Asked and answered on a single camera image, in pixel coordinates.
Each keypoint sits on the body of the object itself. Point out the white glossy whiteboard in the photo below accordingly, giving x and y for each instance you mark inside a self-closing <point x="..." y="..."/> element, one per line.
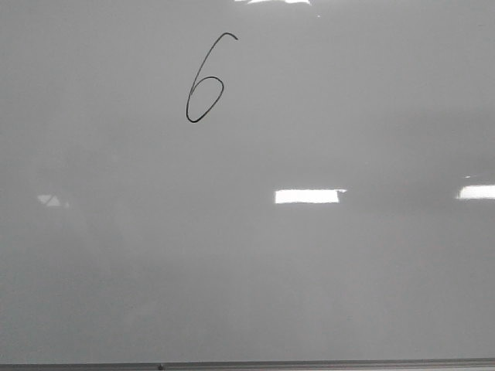
<point x="193" y="181"/>

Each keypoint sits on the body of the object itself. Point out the grey aluminium whiteboard frame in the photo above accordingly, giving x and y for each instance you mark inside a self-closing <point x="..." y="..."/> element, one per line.
<point x="384" y="364"/>

